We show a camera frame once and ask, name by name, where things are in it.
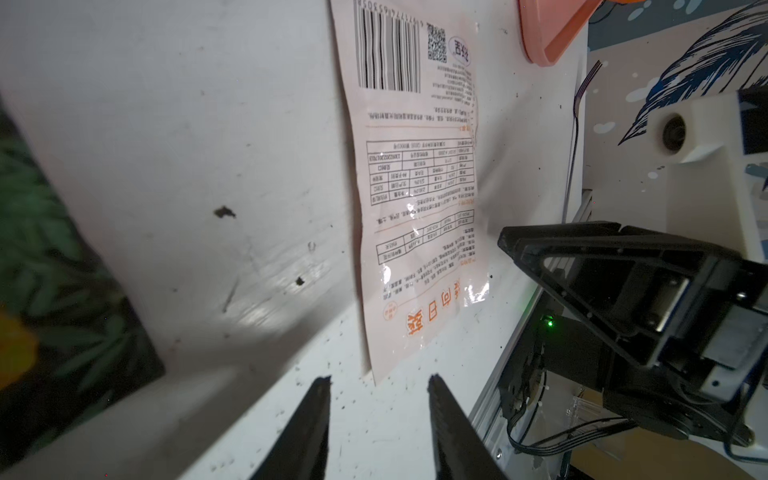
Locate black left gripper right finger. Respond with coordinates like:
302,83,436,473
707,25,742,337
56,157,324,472
428,374,506,480

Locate black orange marigold seed bag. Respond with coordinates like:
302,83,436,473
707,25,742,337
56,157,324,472
1,116,165,468

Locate pink tray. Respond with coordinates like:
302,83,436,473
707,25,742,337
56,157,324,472
518,0,602,67

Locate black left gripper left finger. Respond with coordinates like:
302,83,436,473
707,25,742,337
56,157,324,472
251,376,331,480

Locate dark purple fork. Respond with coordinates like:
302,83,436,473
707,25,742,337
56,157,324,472
561,60,603,224

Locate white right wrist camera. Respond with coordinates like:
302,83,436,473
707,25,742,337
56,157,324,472
646,87,767,263

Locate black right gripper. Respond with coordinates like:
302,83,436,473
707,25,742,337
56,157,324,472
498,221,767,447

